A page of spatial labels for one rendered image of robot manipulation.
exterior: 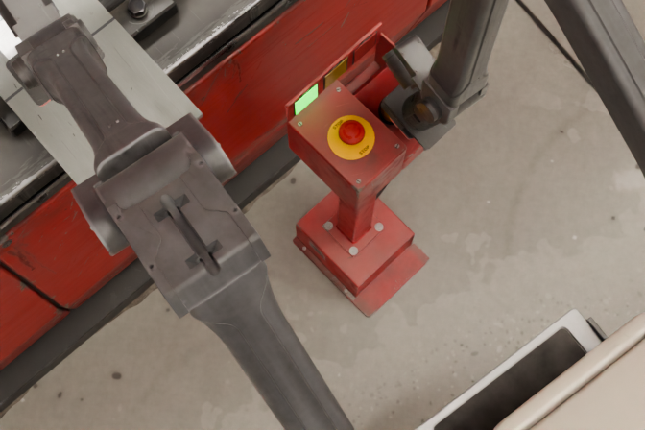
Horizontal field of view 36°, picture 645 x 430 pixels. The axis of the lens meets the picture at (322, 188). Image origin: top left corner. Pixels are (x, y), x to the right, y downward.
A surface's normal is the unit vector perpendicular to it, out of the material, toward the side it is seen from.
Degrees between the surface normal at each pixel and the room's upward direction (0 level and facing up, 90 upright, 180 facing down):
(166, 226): 15
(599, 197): 0
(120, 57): 0
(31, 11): 22
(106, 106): 42
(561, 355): 0
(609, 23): 26
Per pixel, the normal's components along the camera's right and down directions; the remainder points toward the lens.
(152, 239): -0.17, -0.49
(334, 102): 0.00, -0.30
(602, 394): -0.40, -0.74
